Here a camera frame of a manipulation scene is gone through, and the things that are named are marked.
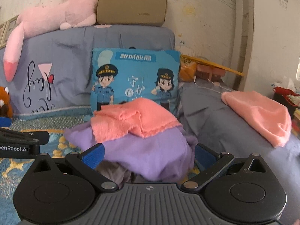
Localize pink fleece cloth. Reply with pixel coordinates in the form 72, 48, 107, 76
221, 91, 292, 148
91, 98, 180, 143

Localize blue floral quilt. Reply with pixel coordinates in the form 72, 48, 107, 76
0, 106, 92, 224

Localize purple sweatshirt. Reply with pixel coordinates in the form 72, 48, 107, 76
63, 121, 199, 183

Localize red cluttered box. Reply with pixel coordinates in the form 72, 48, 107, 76
272, 76, 299, 119

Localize grey garment under sweatshirt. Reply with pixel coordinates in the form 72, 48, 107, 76
96, 160, 147, 188

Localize framed pictures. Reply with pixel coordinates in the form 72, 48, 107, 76
0, 15, 18, 49

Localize yellow wooden bed edge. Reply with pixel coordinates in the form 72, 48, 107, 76
181, 54, 244, 77

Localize grey lettered pillow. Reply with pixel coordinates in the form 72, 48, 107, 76
1, 25, 175, 114

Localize red panda plush toy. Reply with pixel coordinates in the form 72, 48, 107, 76
0, 86, 13, 118

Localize blue police cartoon cushion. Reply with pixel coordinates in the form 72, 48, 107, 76
90, 48, 181, 115

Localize white charging cable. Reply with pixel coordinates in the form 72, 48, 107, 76
193, 75, 233, 95

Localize tan rectangular cushion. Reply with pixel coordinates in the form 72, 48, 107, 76
97, 0, 167, 27

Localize orange snack bag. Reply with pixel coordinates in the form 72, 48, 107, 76
179, 60, 197, 82

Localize pink plush toy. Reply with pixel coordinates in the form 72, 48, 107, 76
3, 0, 98, 82

